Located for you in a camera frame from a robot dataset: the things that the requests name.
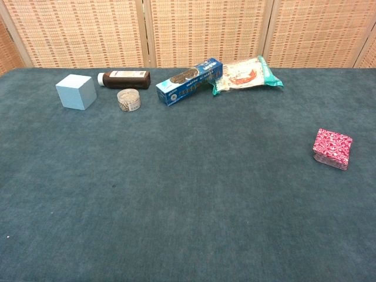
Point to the teal table cloth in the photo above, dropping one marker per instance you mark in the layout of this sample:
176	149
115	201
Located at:
188	191

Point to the blue cookie box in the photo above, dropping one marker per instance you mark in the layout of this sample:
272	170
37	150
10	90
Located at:
188	83

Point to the clear round plastic jar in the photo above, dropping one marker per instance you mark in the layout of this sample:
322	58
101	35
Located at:
128	101

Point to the brown bottle white cap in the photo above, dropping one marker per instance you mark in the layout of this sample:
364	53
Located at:
126	80

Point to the green white snack bag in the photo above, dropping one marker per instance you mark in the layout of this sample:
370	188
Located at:
246	76

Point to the woven bamboo screen panel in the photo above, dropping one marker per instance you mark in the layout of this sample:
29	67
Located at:
205	29
8	53
317	32
369	57
76	32

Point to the light blue cube block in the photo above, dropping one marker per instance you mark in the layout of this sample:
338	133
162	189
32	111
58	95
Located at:
75	92

